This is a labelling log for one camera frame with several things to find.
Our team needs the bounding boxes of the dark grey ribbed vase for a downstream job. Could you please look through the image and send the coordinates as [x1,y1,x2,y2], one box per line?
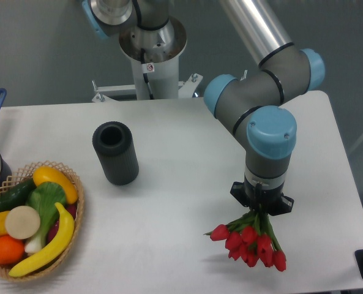
[92,121,139,186]

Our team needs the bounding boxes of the yellow banana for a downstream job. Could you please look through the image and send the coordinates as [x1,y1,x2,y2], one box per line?
[9,202,75,277]

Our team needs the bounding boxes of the green cucumber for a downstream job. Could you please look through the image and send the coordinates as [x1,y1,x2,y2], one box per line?
[0,178,36,213]

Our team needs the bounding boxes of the orange fruit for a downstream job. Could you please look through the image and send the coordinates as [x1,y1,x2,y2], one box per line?
[0,235,24,265]

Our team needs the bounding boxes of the green bok choy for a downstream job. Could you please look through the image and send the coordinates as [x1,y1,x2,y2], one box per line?
[24,182,66,255]

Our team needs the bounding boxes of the yellow squash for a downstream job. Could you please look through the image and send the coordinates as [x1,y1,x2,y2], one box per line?
[32,165,78,205]

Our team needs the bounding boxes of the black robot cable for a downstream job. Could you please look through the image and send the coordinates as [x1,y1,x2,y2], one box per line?
[140,48,155,100]

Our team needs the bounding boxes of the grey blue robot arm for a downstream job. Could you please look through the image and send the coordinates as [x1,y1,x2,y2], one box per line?
[81,1,325,216]

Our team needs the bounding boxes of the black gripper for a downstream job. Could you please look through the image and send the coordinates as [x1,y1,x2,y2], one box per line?
[230,181,294,216]

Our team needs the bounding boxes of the red tulip bouquet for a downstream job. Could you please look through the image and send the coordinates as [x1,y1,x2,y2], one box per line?
[205,209,286,272]

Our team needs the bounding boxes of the beige round slice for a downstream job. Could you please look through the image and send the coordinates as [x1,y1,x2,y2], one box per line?
[4,206,40,239]

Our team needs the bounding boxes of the woven wicker basket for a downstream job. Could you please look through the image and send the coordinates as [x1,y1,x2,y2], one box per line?
[0,160,84,282]

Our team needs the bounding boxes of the dark red vegetable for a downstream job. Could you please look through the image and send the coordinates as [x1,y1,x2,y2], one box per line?
[47,203,77,244]

